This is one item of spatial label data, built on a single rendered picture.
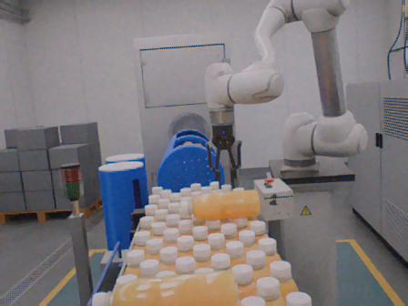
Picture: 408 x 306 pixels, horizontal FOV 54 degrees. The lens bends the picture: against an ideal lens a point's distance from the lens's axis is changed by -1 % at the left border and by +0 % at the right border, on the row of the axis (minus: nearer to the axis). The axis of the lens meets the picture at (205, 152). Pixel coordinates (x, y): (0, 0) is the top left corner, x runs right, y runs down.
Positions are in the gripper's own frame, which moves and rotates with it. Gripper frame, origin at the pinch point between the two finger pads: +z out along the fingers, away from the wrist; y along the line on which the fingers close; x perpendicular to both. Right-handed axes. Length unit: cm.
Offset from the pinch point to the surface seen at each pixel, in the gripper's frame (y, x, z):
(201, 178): 8.3, -22.9, 3.6
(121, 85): 123, -555, -61
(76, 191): 47, 23, -5
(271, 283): -1, 76, 2
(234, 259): 4, 58, 5
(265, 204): -11.7, 12.0, 6.8
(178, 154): 16.9, -22.9, -7.6
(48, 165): 193, -359, 40
